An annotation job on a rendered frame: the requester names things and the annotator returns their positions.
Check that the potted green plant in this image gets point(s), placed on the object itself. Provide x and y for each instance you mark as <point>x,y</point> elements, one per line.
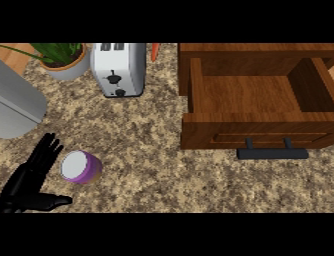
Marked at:
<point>60,58</point>

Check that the orange carrot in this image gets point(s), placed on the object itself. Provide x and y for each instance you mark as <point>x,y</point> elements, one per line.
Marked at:
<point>153,51</point>

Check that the silver toaster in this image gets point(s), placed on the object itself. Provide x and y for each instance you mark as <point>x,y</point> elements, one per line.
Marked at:
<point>118,68</point>

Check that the purple can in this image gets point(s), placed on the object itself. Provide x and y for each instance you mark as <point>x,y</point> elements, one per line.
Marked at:
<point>80,167</point>

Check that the large grey appliance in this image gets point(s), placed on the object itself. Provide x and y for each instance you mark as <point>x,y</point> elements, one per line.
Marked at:
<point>4,100</point>

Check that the open wooden drawer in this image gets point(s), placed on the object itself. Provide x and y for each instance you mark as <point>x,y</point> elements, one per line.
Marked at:
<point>267,113</point>

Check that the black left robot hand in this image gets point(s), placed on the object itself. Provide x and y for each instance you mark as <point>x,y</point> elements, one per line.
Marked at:
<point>26,186</point>

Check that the wooden cabinet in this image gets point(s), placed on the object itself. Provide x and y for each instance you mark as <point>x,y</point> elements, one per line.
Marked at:
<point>258,53</point>

